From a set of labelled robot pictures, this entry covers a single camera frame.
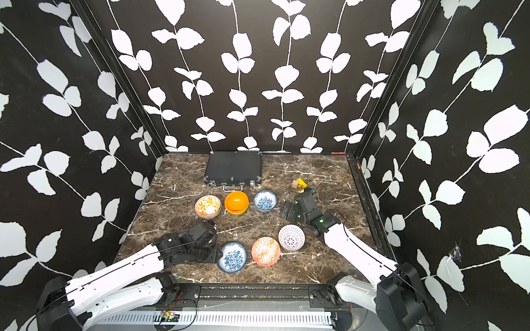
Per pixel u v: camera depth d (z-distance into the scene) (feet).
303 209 2.11
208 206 3.13
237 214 3.12
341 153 4.14
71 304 1.32
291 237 2.88
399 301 1.31
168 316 2.30
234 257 2.69
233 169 3.64
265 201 3.29
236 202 3.13
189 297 2.41
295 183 3.44
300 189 3.39
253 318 2.30
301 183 3.52
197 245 1.96
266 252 2.75
